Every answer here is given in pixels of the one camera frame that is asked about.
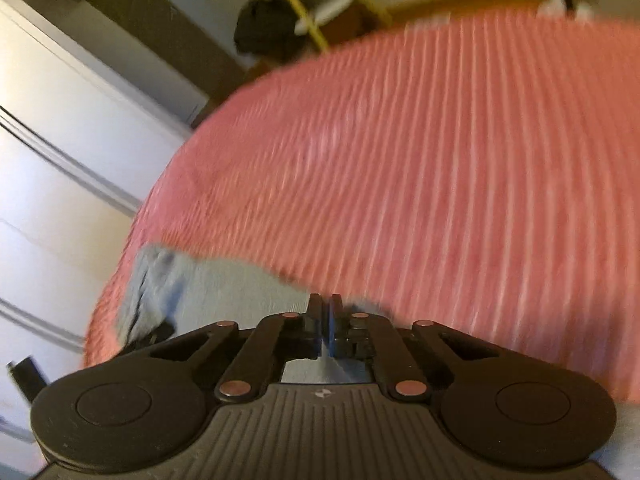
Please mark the dark clothes pile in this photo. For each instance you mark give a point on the dark clothes pile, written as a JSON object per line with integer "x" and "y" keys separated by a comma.
{"x": 265, "y": 27}

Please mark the grey pants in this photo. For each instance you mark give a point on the grey pants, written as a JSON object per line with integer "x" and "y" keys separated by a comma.
{"x": 225, "y": 290}

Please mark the black bar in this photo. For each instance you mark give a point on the black bar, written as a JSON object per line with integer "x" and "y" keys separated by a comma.
{"x": 30, "y": 377}

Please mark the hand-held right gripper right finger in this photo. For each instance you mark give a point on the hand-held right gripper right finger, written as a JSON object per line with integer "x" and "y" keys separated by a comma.
{"x": 337, "y": 327}

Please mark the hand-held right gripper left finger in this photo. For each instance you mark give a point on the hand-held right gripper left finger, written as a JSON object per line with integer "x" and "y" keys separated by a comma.
{"x": 316, "y": 325}

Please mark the yellow-legged side table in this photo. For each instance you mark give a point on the yellow-legged side table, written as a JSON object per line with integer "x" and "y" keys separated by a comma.
{"x": 320, "y": 10}

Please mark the pink ribbed blanket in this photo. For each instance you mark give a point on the pink ribbed blanket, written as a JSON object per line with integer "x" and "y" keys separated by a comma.
{"x": 400, "y": 160}

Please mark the tall wardrobe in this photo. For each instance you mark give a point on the tall wardrobe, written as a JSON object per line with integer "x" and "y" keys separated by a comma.
{"x": 60, "y": 150}

